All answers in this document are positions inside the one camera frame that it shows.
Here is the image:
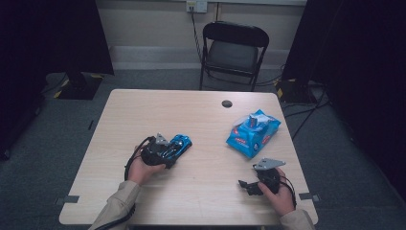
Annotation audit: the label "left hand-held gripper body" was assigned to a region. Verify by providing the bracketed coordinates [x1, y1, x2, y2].
[140, 132, 169, 167]

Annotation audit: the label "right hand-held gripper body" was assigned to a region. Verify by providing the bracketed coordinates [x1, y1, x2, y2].
[252, 157, 286, 195]

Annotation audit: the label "blue toy car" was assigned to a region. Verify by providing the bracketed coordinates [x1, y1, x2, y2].
[159, 134, 193, 167]

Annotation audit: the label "blue wet wipes packet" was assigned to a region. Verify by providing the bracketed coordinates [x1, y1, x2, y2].
[225, 108, 282, 160]

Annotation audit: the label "person's left hand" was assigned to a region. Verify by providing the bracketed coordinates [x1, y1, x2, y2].
[127, 146, 167, 186]

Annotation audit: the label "person's right hand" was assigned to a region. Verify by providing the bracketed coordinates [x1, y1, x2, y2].
[258, 168, 296, 218]

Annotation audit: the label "grey tape strip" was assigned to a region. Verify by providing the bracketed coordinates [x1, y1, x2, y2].
[299, 192, 321, 202]
[55, 195, 80, 206]

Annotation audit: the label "black stand base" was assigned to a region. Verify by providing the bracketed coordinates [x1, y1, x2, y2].
[56, 71, 103, 101]
[276, 78, 317, 104]

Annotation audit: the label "black folding chair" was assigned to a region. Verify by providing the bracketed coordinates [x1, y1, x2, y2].
[199, 20, 270, 93]

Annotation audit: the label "dark curtain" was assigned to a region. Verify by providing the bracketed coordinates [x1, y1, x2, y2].
[281, 0, 406, 202]
[0, 0, 115, 161]

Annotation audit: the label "right hand-held gripper black cable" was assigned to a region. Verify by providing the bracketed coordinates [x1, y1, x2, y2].
[277, 175, 298, 209]

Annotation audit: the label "black floor cables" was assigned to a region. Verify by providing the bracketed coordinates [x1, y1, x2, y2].
[283, 89, 329, 142]

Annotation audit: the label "black wall socket cable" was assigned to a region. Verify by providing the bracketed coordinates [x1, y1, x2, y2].
[190, 6, 205, 63]

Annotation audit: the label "white wall socket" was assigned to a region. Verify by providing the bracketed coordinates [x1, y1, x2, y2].
[186, 0, 209, 14]

